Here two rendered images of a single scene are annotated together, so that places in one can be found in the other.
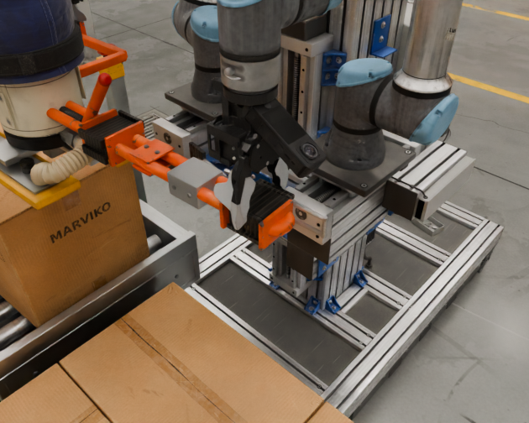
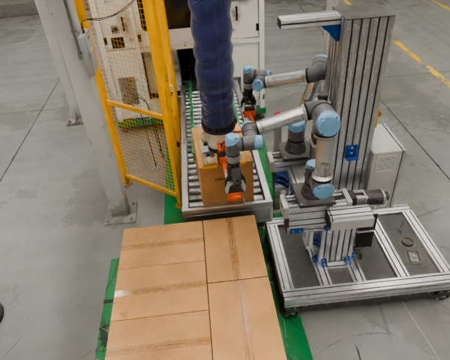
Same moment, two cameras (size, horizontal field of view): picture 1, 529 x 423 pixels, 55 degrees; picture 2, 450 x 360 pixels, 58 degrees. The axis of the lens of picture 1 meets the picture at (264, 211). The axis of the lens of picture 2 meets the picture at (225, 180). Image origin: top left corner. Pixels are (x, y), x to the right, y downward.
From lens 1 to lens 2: 1.68 m
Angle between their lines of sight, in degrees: 35
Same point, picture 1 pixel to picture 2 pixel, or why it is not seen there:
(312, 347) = (301, 273)
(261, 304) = (296, 247)
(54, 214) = (218, 172)
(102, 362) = (213, 227)
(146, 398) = (218, 243)
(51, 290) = (211, 196)
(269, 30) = (232, 152)
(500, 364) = (398, 341)
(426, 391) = (348, 326)
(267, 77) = (232, 161)
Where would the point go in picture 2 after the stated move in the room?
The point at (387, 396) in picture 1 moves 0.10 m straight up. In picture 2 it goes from (328, 316) to (329, 308)
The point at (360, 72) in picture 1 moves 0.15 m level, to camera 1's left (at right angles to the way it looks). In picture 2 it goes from (308, 164) to (287, 156)
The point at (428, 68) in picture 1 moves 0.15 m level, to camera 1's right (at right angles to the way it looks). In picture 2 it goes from (317, 172) to (342, 182)
